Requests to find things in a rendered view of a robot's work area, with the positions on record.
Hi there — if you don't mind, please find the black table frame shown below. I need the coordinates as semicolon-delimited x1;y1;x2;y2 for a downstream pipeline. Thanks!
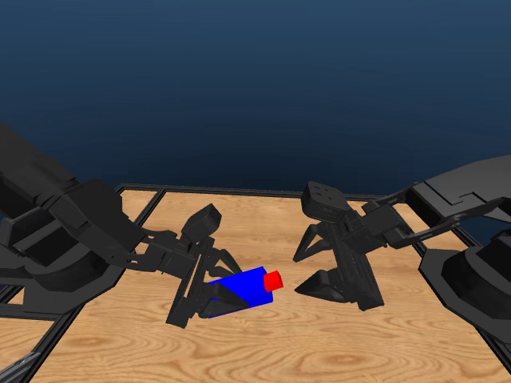
0;183;511;383

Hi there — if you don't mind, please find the blue hollow socket block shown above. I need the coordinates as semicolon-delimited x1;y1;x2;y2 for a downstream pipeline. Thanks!
207;265;275;320

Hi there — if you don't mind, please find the thin red peg bar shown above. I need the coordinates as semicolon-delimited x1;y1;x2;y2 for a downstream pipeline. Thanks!
262;269;285;293

